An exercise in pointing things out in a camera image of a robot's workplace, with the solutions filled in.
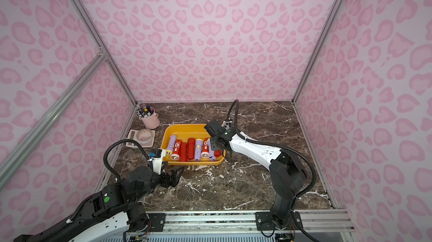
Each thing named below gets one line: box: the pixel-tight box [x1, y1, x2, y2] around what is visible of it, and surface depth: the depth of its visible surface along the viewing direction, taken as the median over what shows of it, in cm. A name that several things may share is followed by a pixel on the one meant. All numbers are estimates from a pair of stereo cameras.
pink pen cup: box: [137, 102, 160, 131], surface depth 102 cm
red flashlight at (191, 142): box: [187, 137, 196, 160], surface depth 95 cm
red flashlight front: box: [200, 137, 210, 159], surface depth 92 cm
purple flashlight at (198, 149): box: [194, 138, 204, 162], surface depth 95 cm
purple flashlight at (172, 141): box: [165, 134, 178, 156], surface depth 99 cm
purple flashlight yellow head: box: [207, 138, 216, 162], surface depth 89 cm
